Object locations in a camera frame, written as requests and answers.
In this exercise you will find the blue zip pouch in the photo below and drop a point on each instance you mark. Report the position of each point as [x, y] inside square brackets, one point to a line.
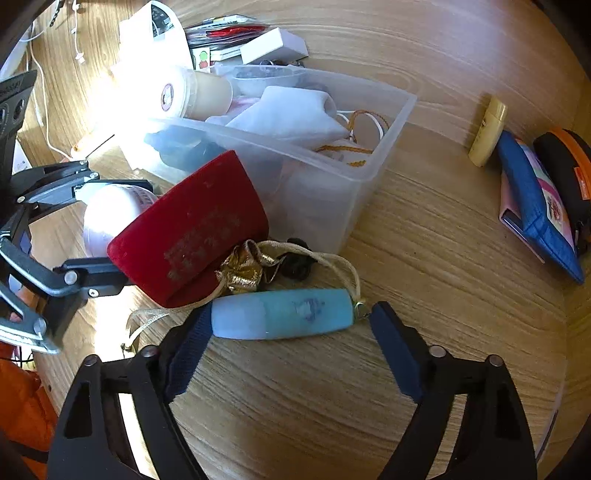
[526, 198]

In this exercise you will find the clear plastic storage box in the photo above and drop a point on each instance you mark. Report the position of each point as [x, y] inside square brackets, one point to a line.
[318, 198]

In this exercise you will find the orange jacket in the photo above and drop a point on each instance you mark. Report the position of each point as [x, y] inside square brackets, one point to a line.
[23, 406]

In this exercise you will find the white paper bag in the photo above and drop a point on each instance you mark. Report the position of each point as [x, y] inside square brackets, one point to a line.
[157, 32]

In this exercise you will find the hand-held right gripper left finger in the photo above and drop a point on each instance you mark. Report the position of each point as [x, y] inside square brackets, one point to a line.
[184, 355]

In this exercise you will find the black orange round case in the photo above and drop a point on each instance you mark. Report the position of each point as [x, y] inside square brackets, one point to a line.
[568, 166]

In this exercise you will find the red velvet pouch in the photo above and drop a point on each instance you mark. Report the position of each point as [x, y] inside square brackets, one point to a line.
[194, 221]

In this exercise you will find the wooden desktop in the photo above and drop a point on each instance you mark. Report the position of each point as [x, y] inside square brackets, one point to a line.
[415, 277]

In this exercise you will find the small white box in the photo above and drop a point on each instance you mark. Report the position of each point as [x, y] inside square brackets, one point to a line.
[277, 46]

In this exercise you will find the stack of books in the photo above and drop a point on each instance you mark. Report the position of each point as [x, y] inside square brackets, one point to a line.
[221, 39]

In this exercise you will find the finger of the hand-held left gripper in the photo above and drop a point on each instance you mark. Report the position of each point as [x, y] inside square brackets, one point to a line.
[92, 277]
[60, 184]

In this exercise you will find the white bowl of trinkets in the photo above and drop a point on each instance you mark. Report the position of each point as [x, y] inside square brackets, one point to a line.
[258, 81]

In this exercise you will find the blue silicone tube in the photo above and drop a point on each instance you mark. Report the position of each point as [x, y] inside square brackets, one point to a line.
[286, 314]

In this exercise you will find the yellow lotion bottle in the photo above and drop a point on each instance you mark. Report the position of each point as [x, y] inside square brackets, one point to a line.
[487, 134]

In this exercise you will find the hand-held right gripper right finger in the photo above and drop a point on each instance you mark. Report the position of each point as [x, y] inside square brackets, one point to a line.
[399, 350]

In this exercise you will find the pink round jar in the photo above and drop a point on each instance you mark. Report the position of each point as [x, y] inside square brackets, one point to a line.
[111, 217]

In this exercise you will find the fruit sticker sheet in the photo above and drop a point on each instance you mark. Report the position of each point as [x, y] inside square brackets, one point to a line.
[202, 57]

